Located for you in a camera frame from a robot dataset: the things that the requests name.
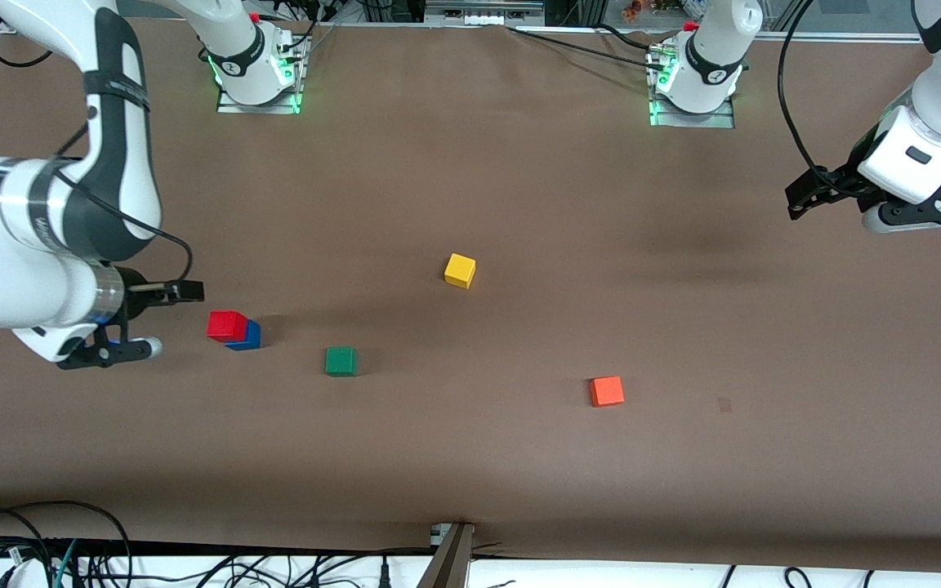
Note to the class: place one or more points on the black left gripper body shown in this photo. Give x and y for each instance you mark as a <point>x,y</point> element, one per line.
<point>834,181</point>

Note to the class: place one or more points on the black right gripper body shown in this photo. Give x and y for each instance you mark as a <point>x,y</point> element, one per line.
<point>136,299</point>

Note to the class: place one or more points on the red wooden block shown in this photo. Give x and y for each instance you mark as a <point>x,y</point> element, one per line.
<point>225,325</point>

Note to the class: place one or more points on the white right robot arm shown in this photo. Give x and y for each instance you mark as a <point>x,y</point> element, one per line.
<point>111,163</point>

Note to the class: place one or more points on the blue wooden block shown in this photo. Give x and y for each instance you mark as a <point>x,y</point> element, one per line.
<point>248,339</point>

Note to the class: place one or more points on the green wooden block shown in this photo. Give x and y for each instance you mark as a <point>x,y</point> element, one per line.
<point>341,362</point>

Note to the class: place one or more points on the yellow wooden block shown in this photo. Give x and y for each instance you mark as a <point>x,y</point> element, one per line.
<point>459,269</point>

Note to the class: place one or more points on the orange wooden block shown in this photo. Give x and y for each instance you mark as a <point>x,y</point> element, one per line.
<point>606,392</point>

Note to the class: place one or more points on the grey power strip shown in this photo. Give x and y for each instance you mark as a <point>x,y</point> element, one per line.
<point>479,15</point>

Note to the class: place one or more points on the black right camera bracket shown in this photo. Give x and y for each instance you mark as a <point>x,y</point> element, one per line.
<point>99,353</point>

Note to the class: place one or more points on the black camera bracket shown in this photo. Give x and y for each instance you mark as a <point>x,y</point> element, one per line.
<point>928,211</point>
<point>99,353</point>

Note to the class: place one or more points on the black left camera bracket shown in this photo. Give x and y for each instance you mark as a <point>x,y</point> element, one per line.
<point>928,211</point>

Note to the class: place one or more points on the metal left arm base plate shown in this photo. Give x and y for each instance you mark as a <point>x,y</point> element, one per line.
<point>720,121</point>

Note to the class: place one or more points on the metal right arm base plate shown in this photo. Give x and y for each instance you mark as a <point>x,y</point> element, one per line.
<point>229,106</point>

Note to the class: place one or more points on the aluminium frame post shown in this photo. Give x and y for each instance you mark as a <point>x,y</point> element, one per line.
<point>450,563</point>

